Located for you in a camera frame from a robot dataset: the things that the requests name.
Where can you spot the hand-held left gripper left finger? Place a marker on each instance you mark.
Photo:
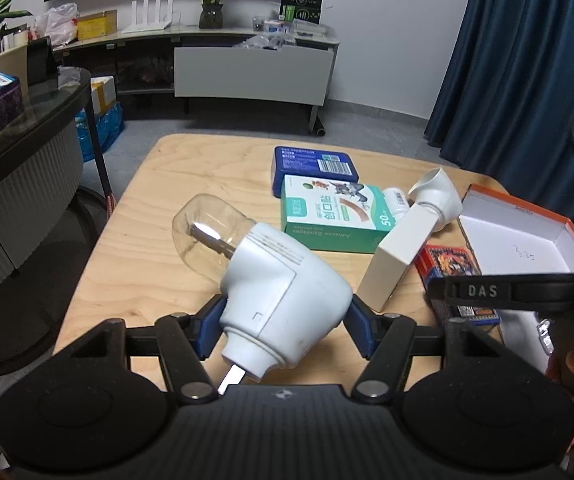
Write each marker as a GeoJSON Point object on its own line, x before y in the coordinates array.
{"type": "Point", "coordinates": [211, 327]}

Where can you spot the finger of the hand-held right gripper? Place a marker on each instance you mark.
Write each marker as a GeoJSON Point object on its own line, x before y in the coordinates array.
{"type": "Point", "coordinates": [517, 291]}

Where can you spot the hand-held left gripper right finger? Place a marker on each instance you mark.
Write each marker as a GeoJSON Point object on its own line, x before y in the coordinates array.
{"type": "Point", "coordinates": [362, 330]}

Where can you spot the orange white cardboard box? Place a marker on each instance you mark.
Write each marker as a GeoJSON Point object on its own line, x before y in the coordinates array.
{"type": "Point", "coordinates": [517, 240]}

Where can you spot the red patterned card box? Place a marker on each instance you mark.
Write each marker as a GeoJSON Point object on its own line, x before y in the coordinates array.
{"type": "Point", "coordinates": [447, 260]}

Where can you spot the white plug-in mosquito repellent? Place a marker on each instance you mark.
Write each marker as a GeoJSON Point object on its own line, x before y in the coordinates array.
{"type": "Point", "coordinates": [282, 290]}

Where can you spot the white rectangular box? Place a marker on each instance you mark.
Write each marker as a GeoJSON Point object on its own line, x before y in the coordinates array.
{"type": "Point", "coordinates": [392, 260]}

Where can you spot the white plastic funnel cup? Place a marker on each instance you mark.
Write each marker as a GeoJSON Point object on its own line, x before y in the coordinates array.
{"type": "Point", "coordinates": [442, 200]}

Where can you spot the green white bandage box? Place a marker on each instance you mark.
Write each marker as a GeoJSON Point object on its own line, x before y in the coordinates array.
{"type": "Point", "coordinates": [327, 215]}

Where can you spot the white pill bottle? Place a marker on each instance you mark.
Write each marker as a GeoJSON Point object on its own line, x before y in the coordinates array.
{"type": "Point", "coordinates": [396, 202]}

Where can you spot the blue tin box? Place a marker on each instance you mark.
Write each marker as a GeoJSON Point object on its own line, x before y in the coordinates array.
{"type": "Point", "coordinates": [297, 162]}

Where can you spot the black red-tipped pole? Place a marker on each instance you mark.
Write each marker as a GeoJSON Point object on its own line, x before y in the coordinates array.
{"type": "Point", "coordinates": [102, 160]}

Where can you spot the blue curtain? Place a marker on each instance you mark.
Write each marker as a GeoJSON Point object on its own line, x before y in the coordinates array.
{"type": "Point", "coordinates": [517, 60]}

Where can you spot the grey ribbed side cabinet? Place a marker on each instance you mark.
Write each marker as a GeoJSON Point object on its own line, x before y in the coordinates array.
{"type": "Point", "coordinates": [17, 185]}

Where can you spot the white television console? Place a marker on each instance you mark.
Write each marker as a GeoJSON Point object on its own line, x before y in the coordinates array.
{"type": "Point", "coordinates": [247, 75]}

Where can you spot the yellow white carton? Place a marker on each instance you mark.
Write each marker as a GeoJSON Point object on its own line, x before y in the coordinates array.
{"type": "Point", "coordinates": [103, 92]}

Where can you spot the clear plastic wrapper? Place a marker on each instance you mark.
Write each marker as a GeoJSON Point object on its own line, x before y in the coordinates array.
{"type": "Point", "coordinates": [262, 42]}

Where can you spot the black tablet stand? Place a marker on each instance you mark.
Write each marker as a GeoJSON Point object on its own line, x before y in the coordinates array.
{"type": "Point", "coordinates": [42, 62]}

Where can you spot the white router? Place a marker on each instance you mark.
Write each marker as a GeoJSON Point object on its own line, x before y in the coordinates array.
{"type": "Point", "coordinates": [149, 17]}

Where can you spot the yellow box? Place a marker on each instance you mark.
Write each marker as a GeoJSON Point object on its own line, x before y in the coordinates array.
{"type": "Point", "coordinates": [96, 25]}

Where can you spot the black green display boxes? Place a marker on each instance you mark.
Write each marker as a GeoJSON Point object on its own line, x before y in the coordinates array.
{"type": "Point", "coordinates": [302, 7]}

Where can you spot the beige cardboard box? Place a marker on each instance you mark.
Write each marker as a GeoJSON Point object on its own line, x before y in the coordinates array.
{"type": "Point", "coordinates": [9, 62]}

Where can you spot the white plastic bag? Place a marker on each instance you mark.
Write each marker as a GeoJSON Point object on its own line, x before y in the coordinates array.
{"type": "Point", "coordinates": [57, 22]}

